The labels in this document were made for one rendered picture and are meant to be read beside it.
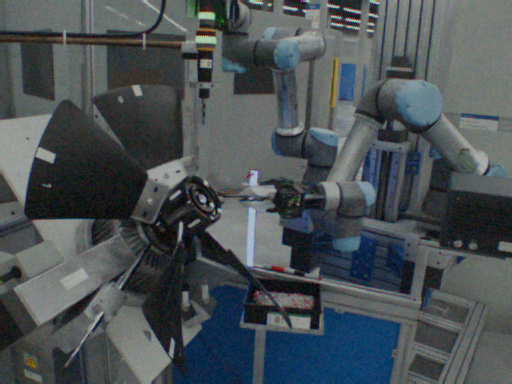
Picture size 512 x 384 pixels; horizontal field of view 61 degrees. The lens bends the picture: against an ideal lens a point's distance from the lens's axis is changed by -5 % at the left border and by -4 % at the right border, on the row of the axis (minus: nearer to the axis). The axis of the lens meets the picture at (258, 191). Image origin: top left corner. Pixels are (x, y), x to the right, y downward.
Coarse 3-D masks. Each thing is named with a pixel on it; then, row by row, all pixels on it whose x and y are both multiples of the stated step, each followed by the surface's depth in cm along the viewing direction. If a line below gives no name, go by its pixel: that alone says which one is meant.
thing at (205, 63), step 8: (200, 56) 99; (208, 56) 99; (200, 64) 99; (208, 64) 99; (200, 72) 100; (208, 72) 100; (200, 80) 100; (208, 80) 100; (200, 88) 101; (208, 88) 101; (200, 96) 102; (208, 96) 102
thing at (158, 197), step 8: (152, 184) 93; (160, 184) 94; (144, 192) 92; (152, 192) 94; (160, 192) 95; (144, 200) 93; (160, 200) 96; (136, 208) 92; (144, 208) 93; (152, 208) 95; (160, 208) 96; (136, 216) 93; (152, 216) 95
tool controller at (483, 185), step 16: (464, 176) 121; (480, 176) 120; (448, 192) 121; (464, 192) 114; (480, 192) 113; (496, 192) 113; (448, 208) 118; (464, 208) 116; (480, 208) 114; (496, 208) 113; (448, 224) 120; (464, 224) 118; (480, 224) 117; (496, 224) 115; (448, 240) 122; (464, 240) 121; (480, 240) 119; (496, 240) 117
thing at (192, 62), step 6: (186, 42) 97; (186, 48) 97; (192, 48) 98; (186, 54) 97; (192, 54) 98; (192, 60) 98; (192, 66) 99; (192, 72) 99; (192, 78) 99; (192, 84) 99; (198, 84) 99; (204, 84) 99; (210, 84) 99; (216, 84) 100
